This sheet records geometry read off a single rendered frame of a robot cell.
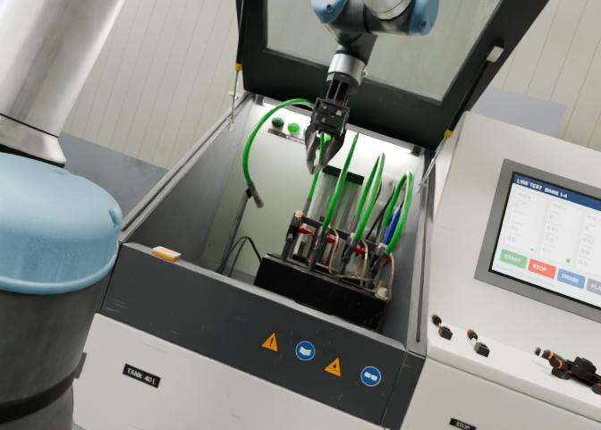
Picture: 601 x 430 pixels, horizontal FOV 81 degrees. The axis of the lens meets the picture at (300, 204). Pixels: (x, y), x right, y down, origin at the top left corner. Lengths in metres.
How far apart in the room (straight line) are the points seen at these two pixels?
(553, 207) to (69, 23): 1.10
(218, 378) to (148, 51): 4.21
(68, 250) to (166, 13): 4.56
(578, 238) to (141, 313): 1.09
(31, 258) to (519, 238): 1.03
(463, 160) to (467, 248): 0.24
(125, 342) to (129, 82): 4.06
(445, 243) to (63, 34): 0.90
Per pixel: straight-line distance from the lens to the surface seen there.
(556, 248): 1.14
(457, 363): 0.80
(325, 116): 0.75
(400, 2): 0.63
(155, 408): 0.91
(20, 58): 0.40
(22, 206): 0.26
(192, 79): 4.29
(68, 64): 0.40
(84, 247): 0.27
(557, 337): 1.14
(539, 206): 1.14
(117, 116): 4.71
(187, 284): 0.78
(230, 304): 0.76
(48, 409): 0.33
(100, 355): 0.92
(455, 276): 1.02
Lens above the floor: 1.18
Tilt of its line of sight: 2 degrees down
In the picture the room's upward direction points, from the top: 19 degrees clockwise
